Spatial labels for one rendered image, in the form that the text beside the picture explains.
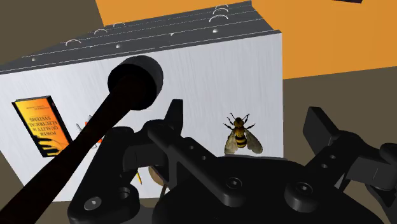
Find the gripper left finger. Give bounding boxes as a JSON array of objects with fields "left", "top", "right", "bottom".
[{"left": 67, "top": 99, "right": 247, "bottom": 224}]

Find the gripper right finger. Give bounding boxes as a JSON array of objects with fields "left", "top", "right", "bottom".
[{"left": 283, "top": 106, "right": 397, "bottom": 224}]

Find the tan round object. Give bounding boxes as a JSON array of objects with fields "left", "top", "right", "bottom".
[{"left": 147, "top": 165, "right": 170, "bottom": 199}]

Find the yellow and black bee figure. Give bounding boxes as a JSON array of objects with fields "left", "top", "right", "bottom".
[{"left": 222, "top": 113, "right": 264, "bottom": 155}]

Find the silver chest of drawers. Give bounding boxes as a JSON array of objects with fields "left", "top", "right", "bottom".
[{"left": 0, "top": 0, "right": 284, "bottom": 203}]

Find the black rod with round head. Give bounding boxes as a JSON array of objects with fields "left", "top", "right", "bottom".
[{"left": 0, "top": 55, "right": 164, "bottom": 224}]

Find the orange and white small object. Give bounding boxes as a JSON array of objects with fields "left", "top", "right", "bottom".
[{"left": 76, "top": 115, "right": 104, "bottom": 150}]

